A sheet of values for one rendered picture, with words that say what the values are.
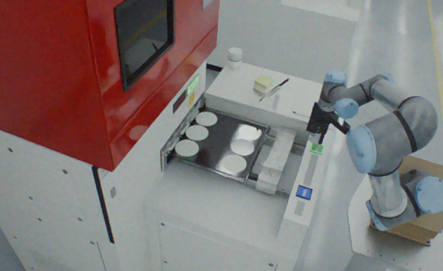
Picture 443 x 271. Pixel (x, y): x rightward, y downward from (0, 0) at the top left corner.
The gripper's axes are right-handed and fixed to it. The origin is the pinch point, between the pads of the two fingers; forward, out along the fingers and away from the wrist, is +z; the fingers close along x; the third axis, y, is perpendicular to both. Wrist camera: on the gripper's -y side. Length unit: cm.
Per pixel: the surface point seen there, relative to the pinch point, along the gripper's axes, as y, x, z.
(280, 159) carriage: 14.0, 4.6, 10.0
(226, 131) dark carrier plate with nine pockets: 41.2, -0.6, 8.0
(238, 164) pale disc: 29.6, 16.8, 8.0
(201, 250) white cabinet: 33, 46, 32
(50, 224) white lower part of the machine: 90, 66, 23
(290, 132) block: 14.0, -11.3, 7.2
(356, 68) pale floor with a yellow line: -18, -251, 97
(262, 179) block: 17.9, 21.4, 7.2
